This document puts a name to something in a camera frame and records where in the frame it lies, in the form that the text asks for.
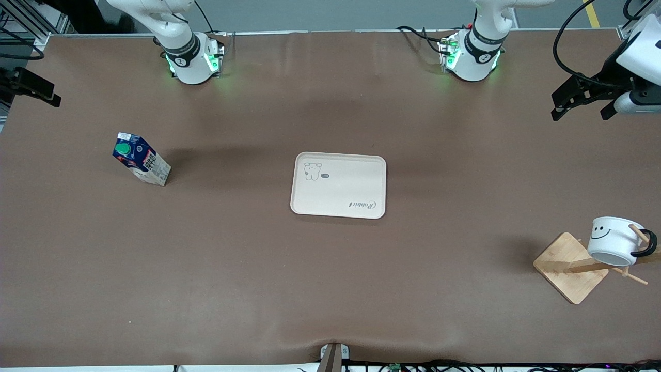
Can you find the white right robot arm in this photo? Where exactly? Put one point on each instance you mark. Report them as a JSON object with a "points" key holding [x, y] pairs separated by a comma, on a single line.
{"points": [[188, 57]]}

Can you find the blue milk carton green cap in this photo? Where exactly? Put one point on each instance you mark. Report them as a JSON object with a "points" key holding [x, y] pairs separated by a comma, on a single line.
{"points": [[144, 165]]}

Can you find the wooden cup rack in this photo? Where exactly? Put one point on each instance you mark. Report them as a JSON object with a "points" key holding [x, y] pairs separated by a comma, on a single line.
{"points": [[568, 279]]}

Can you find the aluminium frame profile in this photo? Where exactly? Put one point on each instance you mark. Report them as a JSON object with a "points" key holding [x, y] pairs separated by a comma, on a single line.
{"points": [[626, 32], [31, 20]]}

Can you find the beige plastic tray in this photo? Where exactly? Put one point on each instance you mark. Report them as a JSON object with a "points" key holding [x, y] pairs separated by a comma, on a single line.
{"points": [[335, 196]]}

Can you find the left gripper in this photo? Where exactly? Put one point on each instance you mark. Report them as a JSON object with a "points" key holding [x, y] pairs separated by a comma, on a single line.
{"points": [[607, 78]]}

